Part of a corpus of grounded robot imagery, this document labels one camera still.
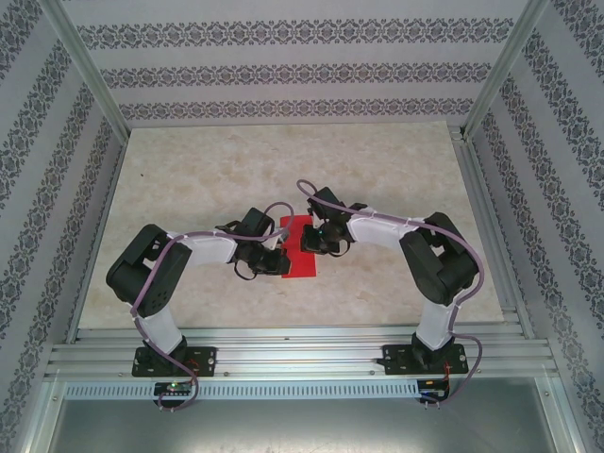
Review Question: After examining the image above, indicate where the red cloth sheet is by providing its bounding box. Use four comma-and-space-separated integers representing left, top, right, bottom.
278, 214, 318, 280

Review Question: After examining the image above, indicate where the grey sheet metal panel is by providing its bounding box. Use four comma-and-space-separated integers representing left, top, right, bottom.
21, 377, 584, 453

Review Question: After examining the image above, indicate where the circuit board with green light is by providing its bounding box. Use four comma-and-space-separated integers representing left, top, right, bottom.
154, 381, 195, 397

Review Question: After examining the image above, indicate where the small dark circuit board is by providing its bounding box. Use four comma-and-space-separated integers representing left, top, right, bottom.
417, 379, 452, 402

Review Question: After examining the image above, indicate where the aluminium mounting rail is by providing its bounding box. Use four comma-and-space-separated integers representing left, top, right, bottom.
44, 324, 562, 382

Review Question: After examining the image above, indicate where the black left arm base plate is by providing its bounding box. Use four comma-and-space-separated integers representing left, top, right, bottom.
131, 346, 218, 378

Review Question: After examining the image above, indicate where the slotted grey cable duct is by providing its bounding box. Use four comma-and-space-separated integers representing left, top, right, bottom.
63, 381, 421, 400

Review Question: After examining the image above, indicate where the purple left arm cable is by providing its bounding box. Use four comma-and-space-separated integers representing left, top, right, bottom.
130, 201, 294, 415

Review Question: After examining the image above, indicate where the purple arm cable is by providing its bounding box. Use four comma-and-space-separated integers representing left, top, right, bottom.
295, 177, 487, 412
130, 201, 294, 415

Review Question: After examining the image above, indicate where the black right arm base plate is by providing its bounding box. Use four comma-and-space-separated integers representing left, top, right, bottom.
381, 344, 469, 377

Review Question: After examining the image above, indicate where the wide aluminium table side rail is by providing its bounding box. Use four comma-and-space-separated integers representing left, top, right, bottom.
447, 125, 537, 341

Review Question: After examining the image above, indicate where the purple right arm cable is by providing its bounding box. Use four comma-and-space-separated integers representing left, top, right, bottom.
295, 177, 487, 412

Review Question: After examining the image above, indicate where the thin aluminium table side rail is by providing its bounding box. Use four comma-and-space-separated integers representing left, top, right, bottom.
65, 131, 131, 344

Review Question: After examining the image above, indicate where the aluminium frame post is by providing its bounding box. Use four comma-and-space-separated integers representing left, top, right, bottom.
460, 0, 553, 143
37, 0, 133, 141

